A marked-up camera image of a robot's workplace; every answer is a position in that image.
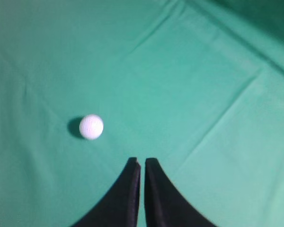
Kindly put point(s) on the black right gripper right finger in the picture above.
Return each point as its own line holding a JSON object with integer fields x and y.
{"x": 164, "y": 204}

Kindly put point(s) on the green cloth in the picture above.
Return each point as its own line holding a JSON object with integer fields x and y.
{"x": 197, "y": 84}

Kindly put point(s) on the white dimpled golf ball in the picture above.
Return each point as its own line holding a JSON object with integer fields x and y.
{"x": 91, "y": 127}

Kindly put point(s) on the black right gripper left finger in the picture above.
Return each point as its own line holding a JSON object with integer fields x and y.
{"x": 119, "y": 207}

